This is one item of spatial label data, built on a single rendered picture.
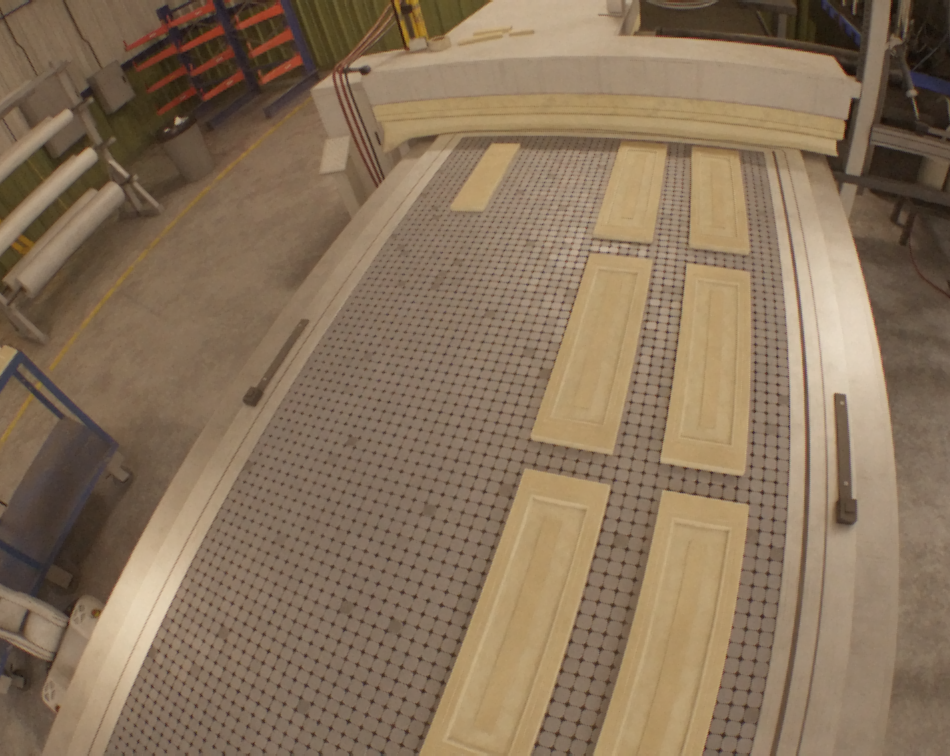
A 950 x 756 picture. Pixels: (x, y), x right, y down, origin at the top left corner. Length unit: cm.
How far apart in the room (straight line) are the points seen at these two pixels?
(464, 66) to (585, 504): 196
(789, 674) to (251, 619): 113
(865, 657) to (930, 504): 140
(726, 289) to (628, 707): 109
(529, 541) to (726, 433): 50
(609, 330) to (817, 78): 146
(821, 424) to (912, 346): 175
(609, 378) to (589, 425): 15
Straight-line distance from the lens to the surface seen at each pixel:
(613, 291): 148
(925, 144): 285
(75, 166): 574
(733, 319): 146
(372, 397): 140
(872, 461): 136
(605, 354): 133
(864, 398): 146
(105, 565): 311
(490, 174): 209
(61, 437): 349
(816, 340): 150
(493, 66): 245
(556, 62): 237
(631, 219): 176
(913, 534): 241
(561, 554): 108
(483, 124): 256
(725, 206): 187
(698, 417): 123
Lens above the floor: 190
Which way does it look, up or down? 50 degrees down
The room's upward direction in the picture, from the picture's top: 18 degrees counter-clockwise
